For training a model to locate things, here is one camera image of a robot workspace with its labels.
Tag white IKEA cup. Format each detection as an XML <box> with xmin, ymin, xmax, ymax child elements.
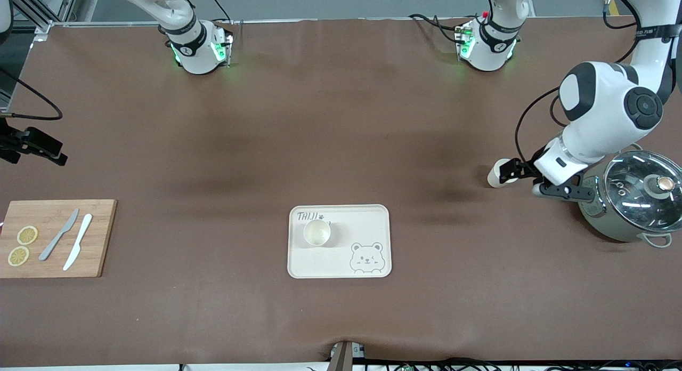
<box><xmin>487</xmin><ymin>158</ymin><xmax>518</xmax><ymax>189</ymax></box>
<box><xmin>303</xmin><ymin>219</ymin><xmax>332</xmax><ymax>247</ymax></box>

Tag grey-green electric pot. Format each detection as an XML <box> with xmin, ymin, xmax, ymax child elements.
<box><xmin>578</xmin><ymin>143</ymin><xmax>682</xmax><ymax>248</ymax></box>

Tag glass pot lid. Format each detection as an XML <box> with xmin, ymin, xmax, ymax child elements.
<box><xmin>604</xmin><ymin>150</ymin><xmax>682</xmax><ymax>232</ymax></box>

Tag grey plastic knife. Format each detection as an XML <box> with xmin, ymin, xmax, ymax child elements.
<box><xmin>38</xmin><ymin>208</ymin><xmax>80</xmax><ymax>262</ymax></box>

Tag white plastic knife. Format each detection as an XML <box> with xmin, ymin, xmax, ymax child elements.
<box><xmin>62</xmin><ymin>213</ymin><xmax>93</xmax><ymax>271</ymax></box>

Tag bamboo cutting board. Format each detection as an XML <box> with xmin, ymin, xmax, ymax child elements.
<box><xmin>0</xmin><ymin>199</ymin><xmax>118</xmax><ymax>279</ymax></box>

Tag cream tray with bear print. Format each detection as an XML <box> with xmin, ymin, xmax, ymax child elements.
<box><xmin>288</xmin><ymin>204</ymin><xmax>392</xmax><ymax>279</ymax></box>

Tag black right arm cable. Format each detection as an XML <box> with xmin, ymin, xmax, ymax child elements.
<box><xmin>0</xmin><ymin>67</ymin><xmax>63</xmax><ymax>121</ymax></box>

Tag aluminium frame struts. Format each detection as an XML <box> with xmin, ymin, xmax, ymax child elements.
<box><xmin>11</xmin><ymin>0</ymin><xmax>80</xmax><ymax>33</ymax></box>

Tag black left arm base cable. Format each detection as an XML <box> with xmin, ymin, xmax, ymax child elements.
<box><xmin>409</xmin><ymin>13</ymin><xmax>465</xmax><ymax>45</ymax></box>

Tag thin black right base cable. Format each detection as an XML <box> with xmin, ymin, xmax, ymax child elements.
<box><xmin>204</xmin><ymin>0</ymin><xmax>235</xmax><ymax>24</ymax></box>

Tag grey metal bracket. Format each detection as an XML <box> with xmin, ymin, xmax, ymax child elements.
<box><xmin>328</xmin><ymin>341</ymin><xmax>367</xmax><ymax>371</ymax></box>

